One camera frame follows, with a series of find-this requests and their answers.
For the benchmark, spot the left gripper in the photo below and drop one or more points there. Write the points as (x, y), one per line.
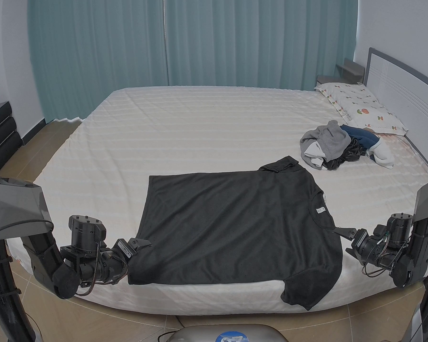
(116, 265)

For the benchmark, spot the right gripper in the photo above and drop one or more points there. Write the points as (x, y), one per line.
(372, 251)

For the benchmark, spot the black T-shirt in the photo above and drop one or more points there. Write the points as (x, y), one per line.
(235, 226)

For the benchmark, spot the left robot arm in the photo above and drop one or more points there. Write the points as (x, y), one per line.
(42, 258)

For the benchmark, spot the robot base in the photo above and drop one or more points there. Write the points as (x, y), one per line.
(224, 333)

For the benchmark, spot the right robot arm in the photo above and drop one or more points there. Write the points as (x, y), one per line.
(401, 230)

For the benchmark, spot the pile of clothes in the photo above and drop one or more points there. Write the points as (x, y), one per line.
(328, 143)

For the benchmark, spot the bed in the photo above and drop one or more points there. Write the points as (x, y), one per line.
(199, 130)

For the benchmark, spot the white printed pillow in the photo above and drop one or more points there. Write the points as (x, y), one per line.
(360, 107)

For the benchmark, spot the grey bedside table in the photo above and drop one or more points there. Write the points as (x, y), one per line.
(349, 69)

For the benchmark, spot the black chest of drawers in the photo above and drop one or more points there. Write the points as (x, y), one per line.
(0, 134)

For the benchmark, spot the blue-green curtain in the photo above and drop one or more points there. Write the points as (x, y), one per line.
(235, 30)

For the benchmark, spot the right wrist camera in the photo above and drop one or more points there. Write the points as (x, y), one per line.
(380, 231)

